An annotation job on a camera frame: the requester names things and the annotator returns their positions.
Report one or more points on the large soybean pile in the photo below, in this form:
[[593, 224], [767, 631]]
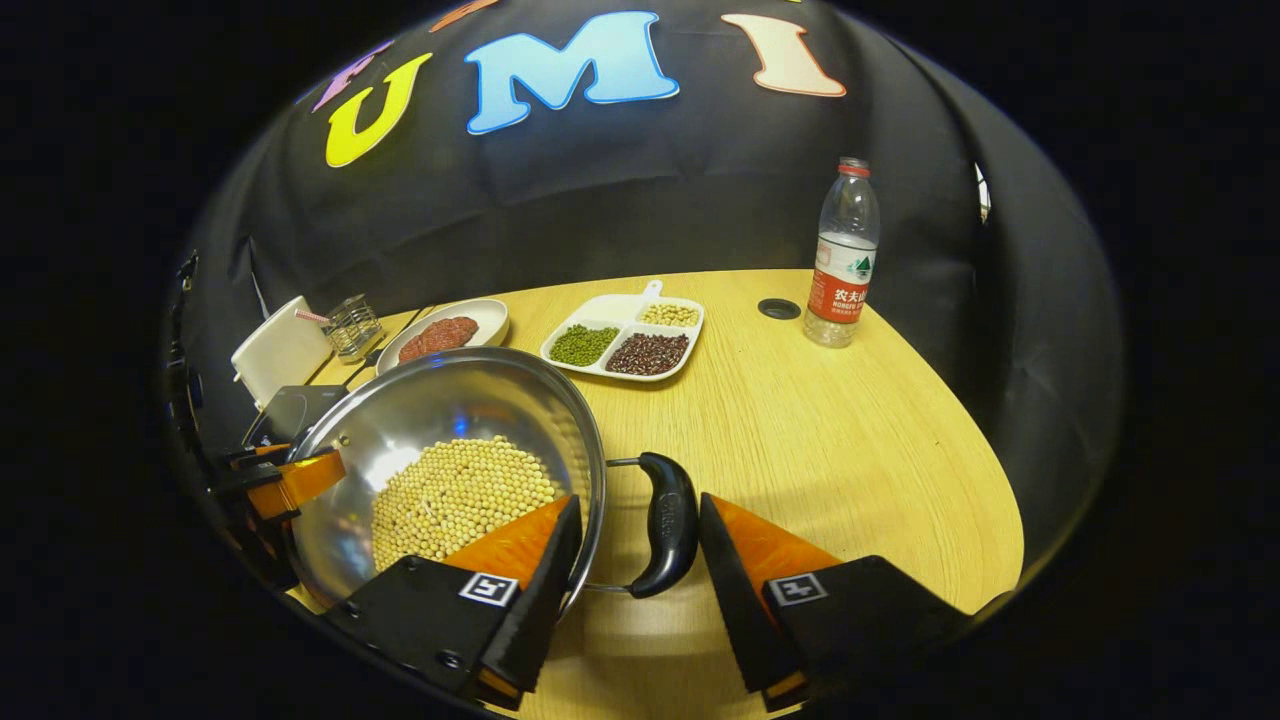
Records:
[[460, 495]]

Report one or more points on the small soybean pile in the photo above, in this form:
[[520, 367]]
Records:
[[670, 315]]

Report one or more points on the black induction cooktop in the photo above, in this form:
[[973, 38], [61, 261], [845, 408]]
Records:
[[295, 412]]

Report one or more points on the dark red bean pile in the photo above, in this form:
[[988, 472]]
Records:
[[648, 355]]

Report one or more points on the stainless steel pot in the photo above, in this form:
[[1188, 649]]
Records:
[[440, 400]]

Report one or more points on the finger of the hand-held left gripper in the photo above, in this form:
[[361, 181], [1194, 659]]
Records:
[[262, 453], [300, 480]]

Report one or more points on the white toaster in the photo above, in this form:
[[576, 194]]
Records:
[[280, 350]]

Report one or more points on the round white plate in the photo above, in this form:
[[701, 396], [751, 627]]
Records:
[[490, 318]]

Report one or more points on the green mung bean pile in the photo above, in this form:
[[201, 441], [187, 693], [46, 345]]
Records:
[[583, 345]]

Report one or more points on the clear water bottle red label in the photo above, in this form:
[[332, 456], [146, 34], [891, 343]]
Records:
[[842, 280]]

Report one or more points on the brown meat patty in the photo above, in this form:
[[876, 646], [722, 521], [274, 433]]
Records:
[[420, 345], [460, 328]]

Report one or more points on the white divided dish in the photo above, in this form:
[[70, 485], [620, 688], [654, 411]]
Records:
[[625, 318]]

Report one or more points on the pink stick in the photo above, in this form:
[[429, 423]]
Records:
[[312, 316]]

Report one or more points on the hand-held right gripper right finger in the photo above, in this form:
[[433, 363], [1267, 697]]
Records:
[[735, 590]]

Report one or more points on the black backdrop cloth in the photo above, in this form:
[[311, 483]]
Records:
[[650, 190]]

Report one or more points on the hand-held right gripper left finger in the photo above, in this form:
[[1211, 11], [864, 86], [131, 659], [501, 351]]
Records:
[[545, 590]]

